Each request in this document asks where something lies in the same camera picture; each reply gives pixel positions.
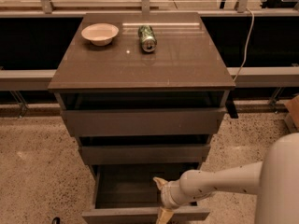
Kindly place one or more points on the white ceramic bowl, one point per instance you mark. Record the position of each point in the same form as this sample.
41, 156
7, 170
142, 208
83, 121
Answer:
100, 34

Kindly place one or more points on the grey middle drawer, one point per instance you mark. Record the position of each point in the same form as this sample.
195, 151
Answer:
144, 149

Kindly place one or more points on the green soda can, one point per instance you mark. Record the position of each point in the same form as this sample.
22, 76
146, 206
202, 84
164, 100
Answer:
147, 38

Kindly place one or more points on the small black floor object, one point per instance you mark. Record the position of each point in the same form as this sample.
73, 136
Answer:
56, 220

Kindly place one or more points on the cardboard box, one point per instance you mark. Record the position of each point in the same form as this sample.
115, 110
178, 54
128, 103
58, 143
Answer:
292, 118

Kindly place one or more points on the grey drawer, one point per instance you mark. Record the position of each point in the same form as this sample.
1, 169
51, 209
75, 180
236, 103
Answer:
144, 149
92, 113
127, 194

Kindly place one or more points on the grey bottom drawer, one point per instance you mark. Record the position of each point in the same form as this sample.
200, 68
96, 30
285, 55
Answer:
127, 194

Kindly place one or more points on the grey metal railing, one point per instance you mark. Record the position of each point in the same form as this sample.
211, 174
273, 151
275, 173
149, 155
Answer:
35, 80

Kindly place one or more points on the grey drawer cabinet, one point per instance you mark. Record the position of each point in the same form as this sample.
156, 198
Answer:
185, 58

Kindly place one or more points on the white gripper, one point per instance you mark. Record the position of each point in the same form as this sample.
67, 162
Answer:
166, 194

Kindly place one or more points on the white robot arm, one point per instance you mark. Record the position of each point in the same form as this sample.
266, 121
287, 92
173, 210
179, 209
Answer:
274, 181

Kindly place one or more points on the grey top drawer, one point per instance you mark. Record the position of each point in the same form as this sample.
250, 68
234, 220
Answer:
92, 113

